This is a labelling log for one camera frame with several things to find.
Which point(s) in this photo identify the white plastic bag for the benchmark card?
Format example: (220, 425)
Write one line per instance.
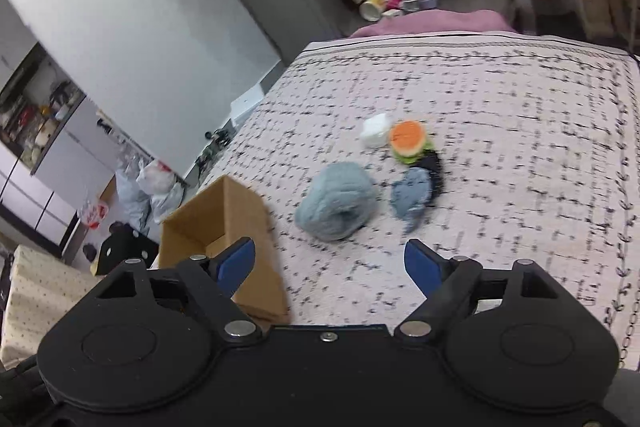
(160, 187)

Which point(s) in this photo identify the grey plastic bag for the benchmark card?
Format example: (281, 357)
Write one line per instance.
(131, 204)

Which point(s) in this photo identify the black and white printed blanket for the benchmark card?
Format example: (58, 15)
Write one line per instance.
(500, 107)

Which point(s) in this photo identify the brown cardboard box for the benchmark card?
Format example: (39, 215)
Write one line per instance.
(270, 267)

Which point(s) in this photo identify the black framed sliding door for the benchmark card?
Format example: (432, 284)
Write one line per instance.
(27, 202)

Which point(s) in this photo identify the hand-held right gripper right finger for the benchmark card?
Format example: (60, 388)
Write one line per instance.
(421, 261)

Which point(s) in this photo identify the cluttered kitchen counter nook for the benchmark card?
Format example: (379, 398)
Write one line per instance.
(37, 117)

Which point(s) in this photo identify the white square box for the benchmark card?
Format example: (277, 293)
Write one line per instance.
(247, 104)

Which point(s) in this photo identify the white lower cabinet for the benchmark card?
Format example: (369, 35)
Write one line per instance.
(85, 142)

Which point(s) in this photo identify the black dotted cushion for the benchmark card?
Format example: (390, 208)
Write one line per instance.
(125, 249)

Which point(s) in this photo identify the black fabric piece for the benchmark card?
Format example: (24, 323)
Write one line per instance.
(434, 167)

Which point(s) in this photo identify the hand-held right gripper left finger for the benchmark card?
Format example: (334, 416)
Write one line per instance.
(239, 259)

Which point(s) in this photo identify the paper cup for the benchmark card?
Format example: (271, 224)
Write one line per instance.
(372, 9)

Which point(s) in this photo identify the white upper cabinet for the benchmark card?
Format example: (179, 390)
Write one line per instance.
(12, 32)

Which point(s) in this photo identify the white soft block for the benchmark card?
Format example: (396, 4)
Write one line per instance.
(375, 132)

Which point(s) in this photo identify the small black tripod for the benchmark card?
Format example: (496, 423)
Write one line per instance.
(216, 142)

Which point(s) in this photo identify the red and white bag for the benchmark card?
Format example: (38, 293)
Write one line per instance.
(95, 213)

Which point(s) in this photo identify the burger plush toy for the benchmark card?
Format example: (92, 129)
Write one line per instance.
(407, 139)

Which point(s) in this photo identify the grey mouse plush toy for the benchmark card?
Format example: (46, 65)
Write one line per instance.
(336, 202)

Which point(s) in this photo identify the cream dotted cushion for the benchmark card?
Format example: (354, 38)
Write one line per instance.
(35, 302)

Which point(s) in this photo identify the white cabinet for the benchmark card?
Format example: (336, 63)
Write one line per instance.
(12, 32)
(85, 142)

